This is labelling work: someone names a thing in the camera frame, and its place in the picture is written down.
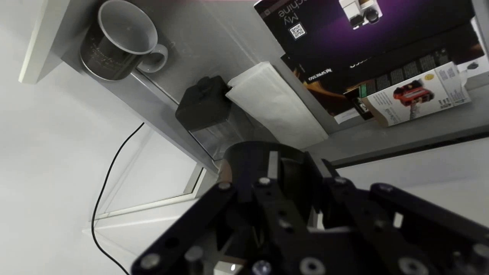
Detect small black object in drawer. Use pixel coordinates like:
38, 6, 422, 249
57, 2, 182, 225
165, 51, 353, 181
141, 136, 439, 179
176, 77, 231, 132

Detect white cup in drawer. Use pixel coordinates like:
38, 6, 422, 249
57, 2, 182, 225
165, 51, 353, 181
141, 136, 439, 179
80, 0, 168, 81

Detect open grey drawer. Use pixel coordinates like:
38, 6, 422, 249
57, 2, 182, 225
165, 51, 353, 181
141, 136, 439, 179
17, 0, 489, 175

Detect black microwave power cable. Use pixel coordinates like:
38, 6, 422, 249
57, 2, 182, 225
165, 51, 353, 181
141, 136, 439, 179
90, 121, 147, 275

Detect white folded paper in drawer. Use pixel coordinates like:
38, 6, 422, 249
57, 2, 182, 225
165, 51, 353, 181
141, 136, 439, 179
226, 63, 329, 149

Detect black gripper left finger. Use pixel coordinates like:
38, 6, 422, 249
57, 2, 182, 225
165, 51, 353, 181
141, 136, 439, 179
130, 179, 283, 275

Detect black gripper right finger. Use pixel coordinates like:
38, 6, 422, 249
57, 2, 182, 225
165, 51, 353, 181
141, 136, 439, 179
320, 161, 489, 275

